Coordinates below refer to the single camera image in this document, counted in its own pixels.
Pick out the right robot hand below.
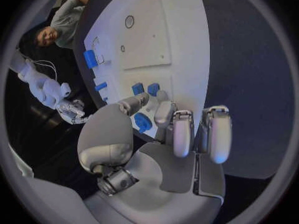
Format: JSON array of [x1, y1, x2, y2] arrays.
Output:
[[55, 99, 91, 125]]

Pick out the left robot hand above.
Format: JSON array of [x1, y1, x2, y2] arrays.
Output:
[[76, 90, 233, 224]]

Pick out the white task board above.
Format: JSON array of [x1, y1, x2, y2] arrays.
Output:
[[83, 0, 211, 139]]

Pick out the blue peg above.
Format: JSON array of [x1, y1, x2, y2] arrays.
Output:
[[94, 82, 109, 92]]

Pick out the blue gear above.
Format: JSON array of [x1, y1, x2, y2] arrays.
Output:
[[133, 112, 153, 134]]

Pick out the blue block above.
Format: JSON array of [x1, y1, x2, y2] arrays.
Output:
[[83, 49, 99, 69]]

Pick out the blue square plug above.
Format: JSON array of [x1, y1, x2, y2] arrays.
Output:
[[131, 83, 145, 96]]

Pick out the blue round plug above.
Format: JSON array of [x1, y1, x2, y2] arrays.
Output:
[[147, 83, 161, 97]]

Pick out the person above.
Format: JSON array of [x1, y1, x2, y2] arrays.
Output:
[[34, 0, 92, 49]]

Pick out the white cable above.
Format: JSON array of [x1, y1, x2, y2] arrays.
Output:
[[32, 60, 58, 81]]

